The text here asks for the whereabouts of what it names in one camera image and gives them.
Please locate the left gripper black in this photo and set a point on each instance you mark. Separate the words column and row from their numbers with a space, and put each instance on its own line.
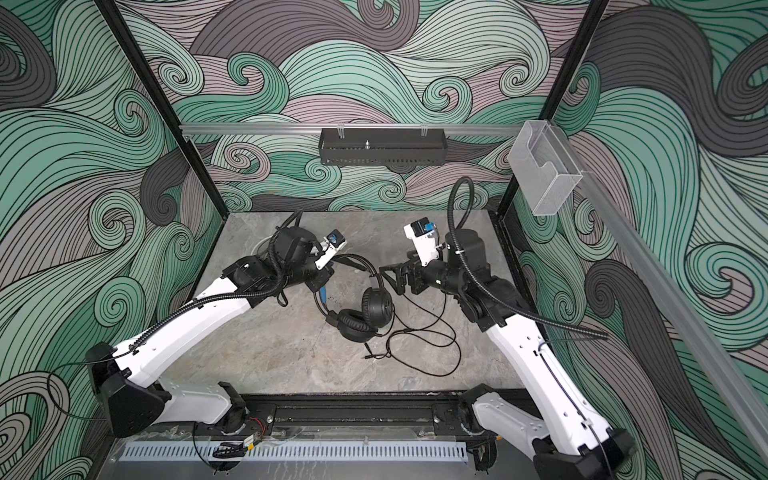
column 323, row 278

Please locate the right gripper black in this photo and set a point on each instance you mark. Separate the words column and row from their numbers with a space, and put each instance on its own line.
column 403, row 268

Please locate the black blue headphones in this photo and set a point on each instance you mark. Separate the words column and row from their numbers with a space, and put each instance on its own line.
column 376, row 308

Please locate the white headphones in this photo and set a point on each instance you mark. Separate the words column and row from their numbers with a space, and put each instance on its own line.
column 261, row 248

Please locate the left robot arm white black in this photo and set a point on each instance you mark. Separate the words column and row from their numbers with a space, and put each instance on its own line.
column 127, row 378

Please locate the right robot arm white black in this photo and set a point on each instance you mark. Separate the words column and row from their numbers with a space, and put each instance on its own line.
column 567, row 438

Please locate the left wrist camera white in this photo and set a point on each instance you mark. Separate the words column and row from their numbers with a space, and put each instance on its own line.
column 331, row 245

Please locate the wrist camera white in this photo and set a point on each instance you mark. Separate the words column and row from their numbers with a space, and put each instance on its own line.
column 331, row 245
column 425, row 237

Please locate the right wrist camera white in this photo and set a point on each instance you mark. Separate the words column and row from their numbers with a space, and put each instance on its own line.
column 425, row 237

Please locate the black perforated wall tray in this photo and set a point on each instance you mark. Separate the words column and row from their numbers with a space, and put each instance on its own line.
column 397, row 147

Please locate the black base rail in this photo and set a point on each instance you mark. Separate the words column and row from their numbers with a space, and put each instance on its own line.
column 443, row 412

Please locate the aluminium wall rail back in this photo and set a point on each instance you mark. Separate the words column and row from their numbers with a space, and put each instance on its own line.
column 268, row 128

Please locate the aluminium wall rail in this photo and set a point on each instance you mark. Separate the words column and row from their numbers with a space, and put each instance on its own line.
column 268, row 128
column 738, row 394

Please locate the clear plastic wall bin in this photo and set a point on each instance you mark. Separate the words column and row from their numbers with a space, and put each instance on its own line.
column 545, row 166

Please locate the black frame post left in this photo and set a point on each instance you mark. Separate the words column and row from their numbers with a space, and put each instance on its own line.
column 120, row 30

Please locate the black frame post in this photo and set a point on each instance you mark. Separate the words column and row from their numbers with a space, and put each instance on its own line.
column 120, row 30
column 572, row 61

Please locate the white slotted cable duct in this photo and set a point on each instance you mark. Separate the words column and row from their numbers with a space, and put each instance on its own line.
column 304, row 451

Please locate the black frame post right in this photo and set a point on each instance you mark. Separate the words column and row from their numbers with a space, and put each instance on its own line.
column 572, row 61

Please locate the aluminium wall rail right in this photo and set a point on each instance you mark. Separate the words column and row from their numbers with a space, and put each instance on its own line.
column 738, row 394

